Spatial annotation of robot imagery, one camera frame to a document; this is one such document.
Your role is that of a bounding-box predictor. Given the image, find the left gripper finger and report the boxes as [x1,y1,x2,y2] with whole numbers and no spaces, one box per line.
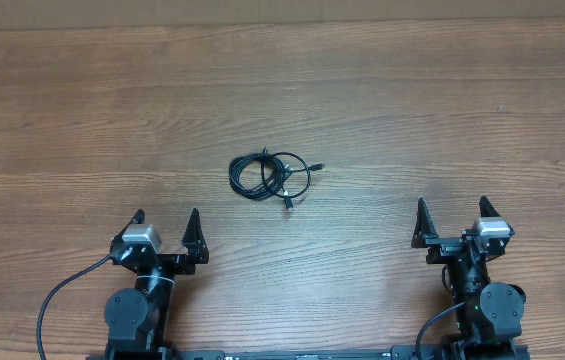
[120,209,145,236]
[181,208,209,264]

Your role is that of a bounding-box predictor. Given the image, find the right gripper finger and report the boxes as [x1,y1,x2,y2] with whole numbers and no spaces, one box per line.
[479,195,500,218]
[411,197,438,248]

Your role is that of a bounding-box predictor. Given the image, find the black thin USB cable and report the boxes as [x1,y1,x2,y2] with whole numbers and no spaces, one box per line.
[260,151,326,211]

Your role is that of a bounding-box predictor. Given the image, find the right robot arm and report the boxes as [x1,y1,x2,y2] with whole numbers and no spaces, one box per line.
[411,196,530,359]

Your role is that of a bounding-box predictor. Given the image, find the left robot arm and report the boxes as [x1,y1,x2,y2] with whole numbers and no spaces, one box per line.
[104,209,209,359]

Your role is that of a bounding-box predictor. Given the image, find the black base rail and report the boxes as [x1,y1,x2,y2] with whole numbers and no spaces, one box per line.
[86,343,531,360]

